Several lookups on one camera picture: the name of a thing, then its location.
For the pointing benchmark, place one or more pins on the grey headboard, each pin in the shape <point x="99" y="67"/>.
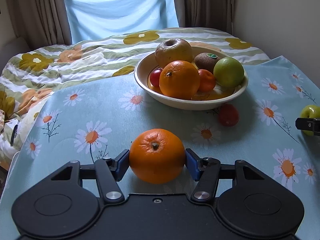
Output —
<point x="14" y="47"/>

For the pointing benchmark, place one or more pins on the large orange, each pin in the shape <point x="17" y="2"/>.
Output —
<point x="180" y="80"/>
<point x="157" y="156"/>

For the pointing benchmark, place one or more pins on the brown curtain left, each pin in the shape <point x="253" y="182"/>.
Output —
<point x="40" y="22"/>

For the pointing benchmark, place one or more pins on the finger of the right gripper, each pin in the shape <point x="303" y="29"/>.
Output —
<point x="308" y="124"/>

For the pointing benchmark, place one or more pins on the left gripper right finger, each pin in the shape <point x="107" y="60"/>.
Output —
<point x="205" y="171"/>

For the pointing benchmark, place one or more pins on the wrinkled yellow apple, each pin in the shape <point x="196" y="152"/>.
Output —
<point x="173" y="49"/>

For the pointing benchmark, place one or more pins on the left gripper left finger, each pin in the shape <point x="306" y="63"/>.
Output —
<point x="108" y="172"/>

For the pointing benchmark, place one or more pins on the brown curtain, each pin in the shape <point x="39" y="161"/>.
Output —
<point x="40" y="22"/>
<point x="216" y="14"/>

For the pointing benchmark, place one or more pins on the green apple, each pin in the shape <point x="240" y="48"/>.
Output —
<point x="228" y="72"/>
<point x="310" y="111"/>

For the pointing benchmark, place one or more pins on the floral striped duvet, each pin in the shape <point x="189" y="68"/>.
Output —
<point x="29" y="77"/>

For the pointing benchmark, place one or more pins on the light blue window cloth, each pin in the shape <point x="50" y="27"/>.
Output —
<point x="98" y="19"/>

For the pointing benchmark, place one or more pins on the red cherry tomato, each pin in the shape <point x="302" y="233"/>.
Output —
<point x="155" y="76"/>
<point x="228" y="115"/>

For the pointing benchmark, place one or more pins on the brown curtain right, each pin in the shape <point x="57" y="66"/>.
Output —
<point x="216" y="14"/>

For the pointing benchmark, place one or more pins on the brown kiwi with sticker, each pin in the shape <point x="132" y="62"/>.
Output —
<point x="206" y="61"/>

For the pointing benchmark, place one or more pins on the blue daisy tablecloth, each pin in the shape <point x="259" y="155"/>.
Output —
<point x="102" y="118"/>

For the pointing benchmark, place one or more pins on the cream ceramic bowl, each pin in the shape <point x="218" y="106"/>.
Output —
<point x="200" y="101"/>

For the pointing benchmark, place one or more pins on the small mandarin orange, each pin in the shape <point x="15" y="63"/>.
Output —
<point x="207" y="81"/>

